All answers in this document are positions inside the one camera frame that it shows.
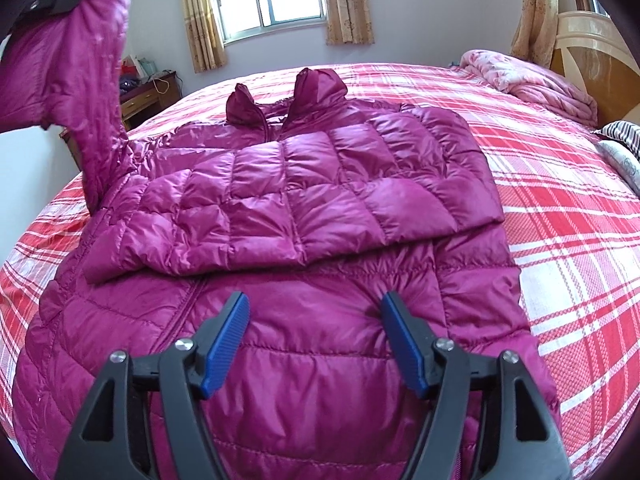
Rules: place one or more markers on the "purple bag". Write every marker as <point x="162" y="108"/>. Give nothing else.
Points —
<point x="129" y="83"/>

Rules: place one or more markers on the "white and red box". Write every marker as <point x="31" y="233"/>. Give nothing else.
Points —
<point x="131" y="66"/>

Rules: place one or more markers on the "wooden desk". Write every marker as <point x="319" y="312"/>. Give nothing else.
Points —
<point x="145" y="97"/>

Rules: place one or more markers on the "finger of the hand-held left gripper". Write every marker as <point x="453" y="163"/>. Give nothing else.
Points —
<point x="55" y="1"/>

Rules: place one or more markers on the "white patterned pillow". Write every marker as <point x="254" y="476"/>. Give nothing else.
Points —
<point x="622" y="162"/>

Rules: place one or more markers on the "pale green container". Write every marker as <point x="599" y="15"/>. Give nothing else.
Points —
<point x="149" y="67"/>

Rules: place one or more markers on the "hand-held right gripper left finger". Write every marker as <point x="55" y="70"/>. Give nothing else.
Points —
<point x="225" y="345"/>

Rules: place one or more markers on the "red plaid bed sheet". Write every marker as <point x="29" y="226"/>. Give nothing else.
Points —
<point x="565" y="240"/>

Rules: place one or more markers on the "yellow floral curtain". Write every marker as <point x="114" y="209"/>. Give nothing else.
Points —
<point x="535" y="15"/>
<point x="345" y="5"/>
<point x="200" y="25"/>

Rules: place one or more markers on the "magenta down jacket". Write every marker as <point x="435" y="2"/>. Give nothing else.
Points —
<point x="300" y="185"/>

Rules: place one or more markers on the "striped pillow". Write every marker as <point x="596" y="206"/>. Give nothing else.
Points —
<point x="625" y="135"/>

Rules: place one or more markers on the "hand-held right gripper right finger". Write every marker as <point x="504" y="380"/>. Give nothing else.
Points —
<point x="405" y="345"/>

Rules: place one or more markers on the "cream wooden headboard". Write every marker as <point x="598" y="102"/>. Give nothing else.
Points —
<point x="585" y="55"/>

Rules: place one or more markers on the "pink floral quilt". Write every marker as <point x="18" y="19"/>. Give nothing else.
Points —
<point x="540" y="90"/>

